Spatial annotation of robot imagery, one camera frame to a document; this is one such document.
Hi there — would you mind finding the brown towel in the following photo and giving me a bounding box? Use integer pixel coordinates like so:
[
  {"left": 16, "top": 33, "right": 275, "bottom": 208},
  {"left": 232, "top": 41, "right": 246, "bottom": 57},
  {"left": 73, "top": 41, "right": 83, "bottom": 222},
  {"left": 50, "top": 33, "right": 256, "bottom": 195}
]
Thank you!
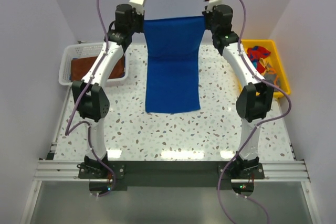
[{"left": 70, "top": 56, "right": 125, "bottom": 81}]

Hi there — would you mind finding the red and blue cloth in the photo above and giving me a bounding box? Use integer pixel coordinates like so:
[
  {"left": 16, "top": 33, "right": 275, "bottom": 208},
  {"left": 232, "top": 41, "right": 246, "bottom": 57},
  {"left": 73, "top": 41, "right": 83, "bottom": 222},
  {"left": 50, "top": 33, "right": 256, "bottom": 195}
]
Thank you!
[{"left": 247, "top": 46, "right": 271, "bottom": 62}]

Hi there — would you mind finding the blue towel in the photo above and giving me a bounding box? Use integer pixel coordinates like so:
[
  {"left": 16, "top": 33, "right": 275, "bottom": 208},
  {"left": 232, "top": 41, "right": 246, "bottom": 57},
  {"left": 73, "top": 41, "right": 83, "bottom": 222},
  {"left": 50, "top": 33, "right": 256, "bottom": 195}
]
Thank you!
[{"left": 144, "top": 16, "right": 205, "bottom": 114}]

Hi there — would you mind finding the yellow plastic bin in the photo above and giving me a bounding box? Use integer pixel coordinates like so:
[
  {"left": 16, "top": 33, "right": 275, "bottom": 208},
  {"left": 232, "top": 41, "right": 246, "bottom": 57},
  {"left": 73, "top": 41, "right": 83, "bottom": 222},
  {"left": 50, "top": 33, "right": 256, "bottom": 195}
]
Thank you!
[{"left": 242, "top": 39, "right": 290, "bottom": 95}]

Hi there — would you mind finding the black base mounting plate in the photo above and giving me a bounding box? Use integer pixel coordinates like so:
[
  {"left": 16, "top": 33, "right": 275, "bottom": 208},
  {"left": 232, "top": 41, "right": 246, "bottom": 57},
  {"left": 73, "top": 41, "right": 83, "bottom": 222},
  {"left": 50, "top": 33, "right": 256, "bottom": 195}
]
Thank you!
[{"left": 77, "top": 159, "right": 265, "bottom": 193}]

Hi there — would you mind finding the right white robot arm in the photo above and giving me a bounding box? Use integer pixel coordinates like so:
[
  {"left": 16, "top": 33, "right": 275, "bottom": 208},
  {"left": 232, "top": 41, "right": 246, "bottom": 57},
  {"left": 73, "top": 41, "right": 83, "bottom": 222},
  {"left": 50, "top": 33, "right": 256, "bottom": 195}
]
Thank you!
[{"left": 202, "top": 4, "right": 274, "bottom": 178}]

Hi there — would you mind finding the grey cloth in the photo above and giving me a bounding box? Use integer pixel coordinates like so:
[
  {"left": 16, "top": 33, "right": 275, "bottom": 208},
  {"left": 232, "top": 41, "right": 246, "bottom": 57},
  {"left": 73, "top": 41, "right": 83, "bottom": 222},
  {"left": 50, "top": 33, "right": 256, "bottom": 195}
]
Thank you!
[{"left": 264, "top": 72, "right": 281, "bottom": 88}]

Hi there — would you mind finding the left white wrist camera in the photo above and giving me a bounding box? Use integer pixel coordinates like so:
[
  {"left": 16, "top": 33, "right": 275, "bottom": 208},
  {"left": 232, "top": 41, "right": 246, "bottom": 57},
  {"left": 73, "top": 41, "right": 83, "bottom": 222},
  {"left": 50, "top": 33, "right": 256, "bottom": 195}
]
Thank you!
[{"left": 129, "top": 0, "right": 146, "bottom": 15}]

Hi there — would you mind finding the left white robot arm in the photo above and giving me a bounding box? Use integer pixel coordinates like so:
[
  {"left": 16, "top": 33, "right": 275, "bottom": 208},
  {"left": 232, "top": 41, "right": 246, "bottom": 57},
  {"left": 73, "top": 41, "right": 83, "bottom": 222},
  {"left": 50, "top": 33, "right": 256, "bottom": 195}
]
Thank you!
[{"left": 71, "top": 3, "right": 144, "bottom": 178}]

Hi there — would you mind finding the white plastic laundry basket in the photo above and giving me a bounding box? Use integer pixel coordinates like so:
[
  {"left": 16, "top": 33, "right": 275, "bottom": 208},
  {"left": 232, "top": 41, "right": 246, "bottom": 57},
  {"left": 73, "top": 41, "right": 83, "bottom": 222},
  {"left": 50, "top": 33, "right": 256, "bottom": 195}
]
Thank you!
[{"left": 58, "top": 42, "right": 129, "bottom": 87}]

